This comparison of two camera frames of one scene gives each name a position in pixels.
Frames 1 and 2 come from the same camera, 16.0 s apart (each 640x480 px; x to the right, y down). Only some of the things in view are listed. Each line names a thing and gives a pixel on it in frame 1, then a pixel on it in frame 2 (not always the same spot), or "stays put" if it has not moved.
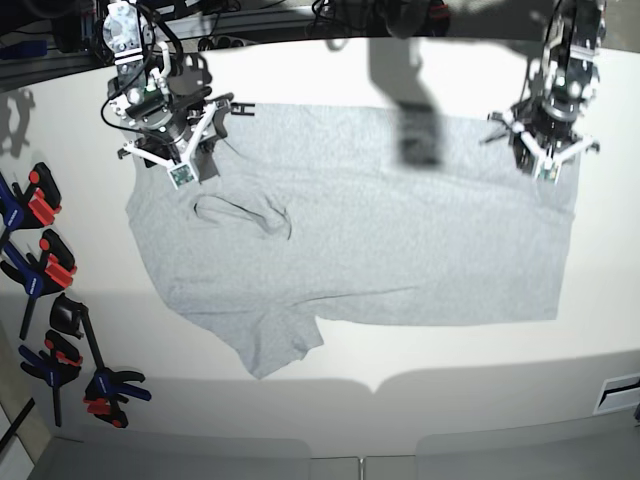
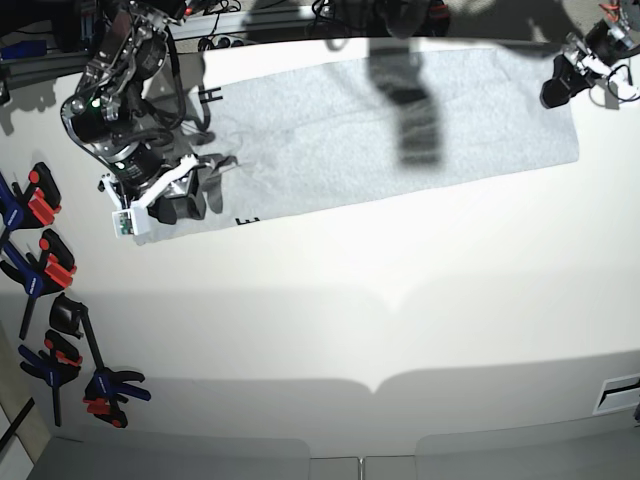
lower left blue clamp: [60, 364] stays put
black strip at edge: [17, 422] stays put
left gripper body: [549, 136] to [584, 61]
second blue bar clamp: [54, 270] stays put
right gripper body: [178, 133] to [177, 185]
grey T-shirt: [353, 214] to [301, 130]
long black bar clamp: [107, 389] stays put
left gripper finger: [523, 156] to [565, 83]
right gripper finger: [204, 160] to [196, 202]
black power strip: [218, 42] stays put
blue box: [28, 48] stays put
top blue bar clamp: [36, 208] stays put
